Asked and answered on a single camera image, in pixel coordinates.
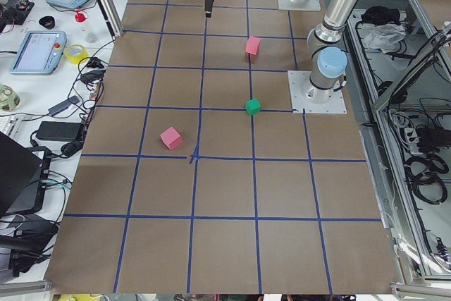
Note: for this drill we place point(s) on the pink foam cube centre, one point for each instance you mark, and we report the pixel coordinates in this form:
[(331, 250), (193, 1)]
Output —
[(252, 45)]

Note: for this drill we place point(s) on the pink foam cube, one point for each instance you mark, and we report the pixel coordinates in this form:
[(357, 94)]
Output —
[(252, 45), (171, 138)]

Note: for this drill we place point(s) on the green foam cube centre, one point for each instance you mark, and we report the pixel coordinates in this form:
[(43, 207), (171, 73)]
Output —
[(253, 106)]

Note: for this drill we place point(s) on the pink foam cube near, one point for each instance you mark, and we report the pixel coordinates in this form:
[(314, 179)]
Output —
[(171, 138)]

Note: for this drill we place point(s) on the yellow tape roll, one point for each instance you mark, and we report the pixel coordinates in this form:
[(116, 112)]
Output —
[(76, 54)]

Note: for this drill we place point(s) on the blue teach pendant near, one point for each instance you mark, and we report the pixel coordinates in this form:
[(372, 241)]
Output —
[(39, 53)]

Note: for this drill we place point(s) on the white crumpled cloth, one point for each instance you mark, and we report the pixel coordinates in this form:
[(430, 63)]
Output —
[(385, 38)]

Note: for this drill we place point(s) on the black laptop power brick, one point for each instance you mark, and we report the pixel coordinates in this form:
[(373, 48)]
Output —
[(59, 131)]

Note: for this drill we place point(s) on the black laptop computer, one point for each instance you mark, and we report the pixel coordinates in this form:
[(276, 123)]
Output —
[(23, 172)]

